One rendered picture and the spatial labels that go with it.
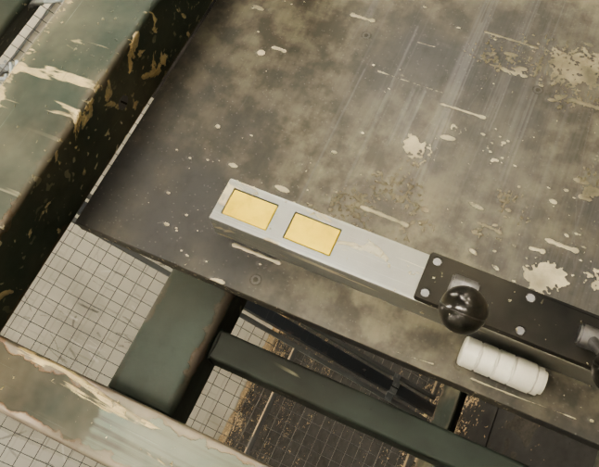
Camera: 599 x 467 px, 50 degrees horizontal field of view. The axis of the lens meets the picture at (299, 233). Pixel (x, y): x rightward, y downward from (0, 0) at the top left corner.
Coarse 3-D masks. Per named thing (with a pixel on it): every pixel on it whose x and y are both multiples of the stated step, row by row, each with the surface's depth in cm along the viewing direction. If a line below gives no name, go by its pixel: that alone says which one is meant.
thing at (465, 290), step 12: (456, 276) 59; (456, 288) 49; (468, 288) 49; (444, 300) 49; (456, 300) 48; (468, 300) 48; (480, 300) 48; (444, 312) 49; (456, 312) 48; (468, 312) 48; (480, 312) 48; (444, 324) 49; (456, 324) 48; (468, 324) 48; (480, 324) 48
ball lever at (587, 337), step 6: (582, 324) 57; (582, 330) 57; (588, 330) 56; (594, 330) 56; (576, 336) 57; (582, 336) 56; (588, 336) 56; (594, 336) 56; (576, 342) 57; (582, 342) 56; (588, 342) 56; (594, 342) 54; (588, 348) 57; (594, 348) 53; (594, 360) 47; (594, 366) 47; (594, 372) 47; (594, 378) 47
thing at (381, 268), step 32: (224, 192) 66; (256, 192) 66; (224, 224) 65; (288, 224) 64; (288, 256) 65; (320, 256) 63; (352, 256) 62; (384, 256) 62; (416, 256) 62; (384, 288) 61; (512, 352) 62; (544, 352) 58
